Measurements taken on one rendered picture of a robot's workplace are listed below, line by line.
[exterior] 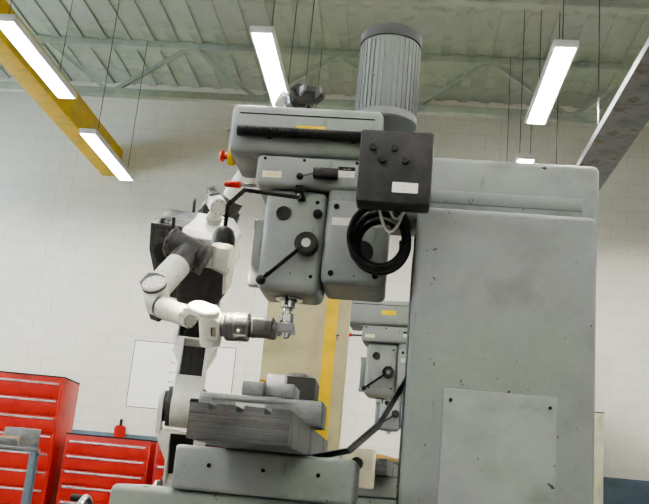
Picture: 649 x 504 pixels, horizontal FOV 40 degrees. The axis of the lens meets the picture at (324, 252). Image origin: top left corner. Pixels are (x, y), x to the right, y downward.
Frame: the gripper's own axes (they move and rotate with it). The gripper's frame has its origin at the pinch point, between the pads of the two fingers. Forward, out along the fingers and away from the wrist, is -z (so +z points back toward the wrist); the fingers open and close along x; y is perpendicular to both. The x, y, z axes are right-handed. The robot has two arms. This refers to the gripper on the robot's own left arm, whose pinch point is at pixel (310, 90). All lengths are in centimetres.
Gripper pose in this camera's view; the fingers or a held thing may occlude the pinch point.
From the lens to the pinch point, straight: 312.0
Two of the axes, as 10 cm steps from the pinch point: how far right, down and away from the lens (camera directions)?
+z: -3.0, 0.8, 9.5
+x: -9.5, -1.2, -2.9
